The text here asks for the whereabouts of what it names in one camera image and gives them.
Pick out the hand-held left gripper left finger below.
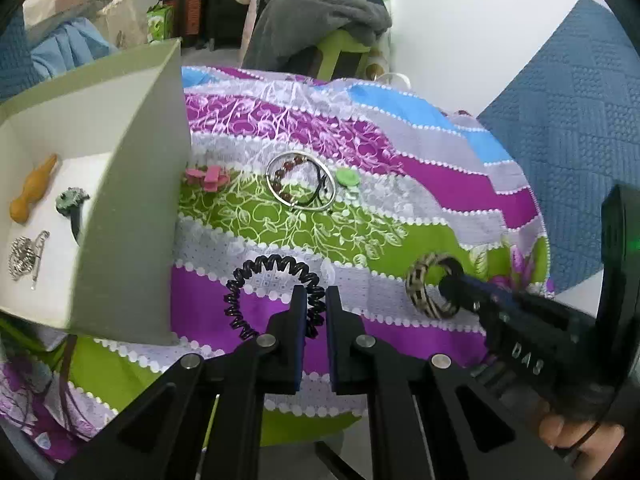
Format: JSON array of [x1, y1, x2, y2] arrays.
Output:
[[55, 285, 309, 480]]

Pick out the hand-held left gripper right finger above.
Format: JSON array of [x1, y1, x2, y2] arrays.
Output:
[[325, 285, 576, 480]]

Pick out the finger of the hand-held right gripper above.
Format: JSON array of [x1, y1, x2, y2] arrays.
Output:
[[439, 269, 533, 331]]

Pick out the patterned black hair ring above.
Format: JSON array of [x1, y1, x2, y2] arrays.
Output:
[[404, 253, 468, 319]]

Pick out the black spiral hair tie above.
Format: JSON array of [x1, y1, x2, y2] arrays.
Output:
[[223, 254, 327, 342]]

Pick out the white box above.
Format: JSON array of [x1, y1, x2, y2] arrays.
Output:
[[0, 37, 193, 346]]

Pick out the black hair stick green flower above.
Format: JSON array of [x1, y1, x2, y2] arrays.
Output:
[[55, 186, 92, 247]]

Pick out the silver ornate hair pin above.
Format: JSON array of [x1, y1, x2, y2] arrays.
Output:
[[7, 230, 51, 291]]

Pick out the orange hair clip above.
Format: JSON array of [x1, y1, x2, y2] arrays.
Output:
[[9, 154, 60, 223]]

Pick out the person's right hand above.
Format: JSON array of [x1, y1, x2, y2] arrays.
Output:
[[539, 410, 632, 480]]

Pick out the silver bangle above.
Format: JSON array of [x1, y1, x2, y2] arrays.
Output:
[[265, 151, 338, 212]]

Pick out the green flower hair clip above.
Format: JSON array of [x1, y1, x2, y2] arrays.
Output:
[[334, 169, 361, 192]]

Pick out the pink flower hair clip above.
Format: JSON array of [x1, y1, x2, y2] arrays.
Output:
[[184, 164, 232, 193]]

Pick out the blue quilted cushion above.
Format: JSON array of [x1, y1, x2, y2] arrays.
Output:
[[0, 15, 36, 106], [477, 0, 640, 297]]

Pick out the striped floral blanket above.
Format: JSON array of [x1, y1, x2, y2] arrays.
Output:
[[0, 65, 556, 463]]

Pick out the green plastic stool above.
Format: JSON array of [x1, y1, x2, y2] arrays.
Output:
[[307, 29, 375, 80]]

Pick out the floral folded mattress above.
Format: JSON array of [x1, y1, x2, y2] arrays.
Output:
[[369, 0, 398, 77]]

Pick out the pile of clothes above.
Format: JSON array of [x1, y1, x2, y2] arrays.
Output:
[[231, 0, 394, 73]]

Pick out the green printed bag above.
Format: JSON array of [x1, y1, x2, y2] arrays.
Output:
[[146, 2, 177, 42]]

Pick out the light blue cloth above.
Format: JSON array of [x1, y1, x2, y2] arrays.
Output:
[[29, 17, 118, 70]]

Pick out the pink beige pillow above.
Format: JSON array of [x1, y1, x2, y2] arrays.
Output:
[[22, 0, 123, 28]]

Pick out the black cord bracelet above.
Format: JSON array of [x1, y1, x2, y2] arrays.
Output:
[[299, 161, 335, 209]]

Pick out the brown bead bracelet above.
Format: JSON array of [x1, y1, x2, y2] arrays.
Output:
[[272, 156, 313, 202]]

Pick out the white bag handle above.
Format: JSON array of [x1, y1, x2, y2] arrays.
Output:
[[369, 72, 412, 88]]

